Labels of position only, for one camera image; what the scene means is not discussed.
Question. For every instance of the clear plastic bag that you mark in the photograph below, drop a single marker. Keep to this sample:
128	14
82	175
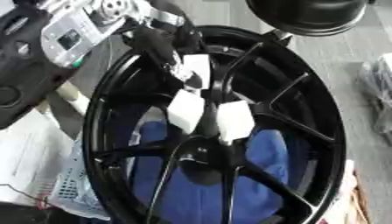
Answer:
378	93

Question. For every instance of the white perforated basket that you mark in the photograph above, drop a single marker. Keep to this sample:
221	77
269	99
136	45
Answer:
71	186

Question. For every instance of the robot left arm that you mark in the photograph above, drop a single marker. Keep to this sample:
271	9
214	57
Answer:
48	43

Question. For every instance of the black round rim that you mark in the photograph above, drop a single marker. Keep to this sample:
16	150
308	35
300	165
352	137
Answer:
306	14

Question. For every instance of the blue cloth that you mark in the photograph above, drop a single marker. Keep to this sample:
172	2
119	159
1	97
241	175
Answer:
194	198

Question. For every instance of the black spoked wheel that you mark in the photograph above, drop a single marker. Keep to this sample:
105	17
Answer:
286	96

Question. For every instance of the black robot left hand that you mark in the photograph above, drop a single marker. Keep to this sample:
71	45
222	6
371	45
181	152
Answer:
161	43

